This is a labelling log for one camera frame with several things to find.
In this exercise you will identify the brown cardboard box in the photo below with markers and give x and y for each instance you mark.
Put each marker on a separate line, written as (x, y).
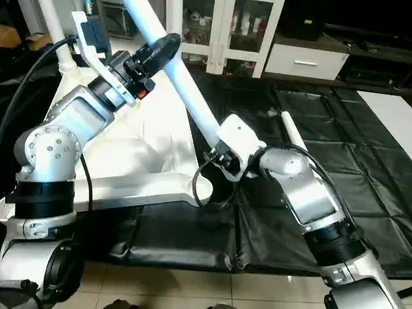
(32, 42)

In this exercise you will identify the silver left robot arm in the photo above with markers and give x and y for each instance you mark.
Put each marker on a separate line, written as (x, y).
(58, 148)

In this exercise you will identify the white plastic table leg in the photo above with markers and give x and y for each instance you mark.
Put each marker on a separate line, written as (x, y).
(55, 32)
(180, 71)
(293, 132)

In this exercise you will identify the white flat board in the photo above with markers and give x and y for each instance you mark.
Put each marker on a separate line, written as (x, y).
(389, 116)

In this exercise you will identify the white plastic table top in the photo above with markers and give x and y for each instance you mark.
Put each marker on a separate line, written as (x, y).
(148, 154)

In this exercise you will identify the black work mat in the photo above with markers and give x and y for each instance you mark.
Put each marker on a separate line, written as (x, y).
(193, 238)

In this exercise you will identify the white drawer unit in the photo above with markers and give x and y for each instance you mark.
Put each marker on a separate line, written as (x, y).
(306, 61)

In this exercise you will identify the white glass-door cabinet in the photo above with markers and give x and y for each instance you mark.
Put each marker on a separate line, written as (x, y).
(219, 35)

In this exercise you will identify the flat brown cardboard sheet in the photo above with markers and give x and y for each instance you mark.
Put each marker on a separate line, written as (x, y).
(8, 35)

